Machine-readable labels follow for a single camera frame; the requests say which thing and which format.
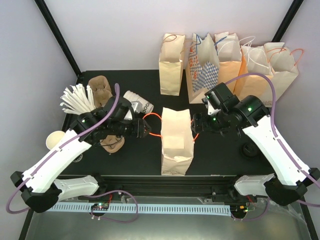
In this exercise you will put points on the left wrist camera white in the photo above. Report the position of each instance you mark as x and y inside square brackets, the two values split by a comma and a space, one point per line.
[136, 106]

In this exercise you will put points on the pulp cup carrier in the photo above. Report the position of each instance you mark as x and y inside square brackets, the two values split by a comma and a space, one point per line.
[101, 90]
[112, 143]

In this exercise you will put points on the blue checkered paper bag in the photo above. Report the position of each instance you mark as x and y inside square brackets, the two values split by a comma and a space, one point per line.
[202, 67]

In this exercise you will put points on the plain beige paper bag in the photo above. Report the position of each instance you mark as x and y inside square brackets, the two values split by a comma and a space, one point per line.
[171, 64]

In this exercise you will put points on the orange bag behind right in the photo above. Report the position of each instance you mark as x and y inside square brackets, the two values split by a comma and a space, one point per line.
[254, 63]

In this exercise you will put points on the orange bag white handles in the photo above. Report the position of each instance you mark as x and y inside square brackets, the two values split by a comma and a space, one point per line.
[229, 55]

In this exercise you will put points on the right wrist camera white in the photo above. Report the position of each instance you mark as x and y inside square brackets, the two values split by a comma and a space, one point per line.
[210, 109]

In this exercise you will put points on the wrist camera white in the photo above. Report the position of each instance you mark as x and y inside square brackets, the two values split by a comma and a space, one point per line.
[210, 109]
[136, 106]

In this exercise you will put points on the Cream Bear paper bag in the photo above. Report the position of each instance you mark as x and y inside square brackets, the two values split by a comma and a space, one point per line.
[177, 141]

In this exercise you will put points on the white wrapped straws bundle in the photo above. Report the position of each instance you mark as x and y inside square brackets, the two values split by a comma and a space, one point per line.
[78, 100]

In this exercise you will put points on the pale blue cable duct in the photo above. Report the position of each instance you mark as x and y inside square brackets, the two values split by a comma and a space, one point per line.
[131, 208]

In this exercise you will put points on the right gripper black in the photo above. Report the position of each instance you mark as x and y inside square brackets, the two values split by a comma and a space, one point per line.
[200, 120]

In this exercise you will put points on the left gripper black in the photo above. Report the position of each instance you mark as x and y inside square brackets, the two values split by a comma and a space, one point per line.
[138, 131]

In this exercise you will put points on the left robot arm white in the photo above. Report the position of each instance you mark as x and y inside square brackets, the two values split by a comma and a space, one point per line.
[39, 186]

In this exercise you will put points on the right Cream Bear bag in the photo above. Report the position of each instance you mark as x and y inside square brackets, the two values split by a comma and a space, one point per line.
[283, 64]

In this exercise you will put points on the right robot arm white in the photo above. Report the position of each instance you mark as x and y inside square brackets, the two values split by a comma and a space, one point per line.
[227, 114]

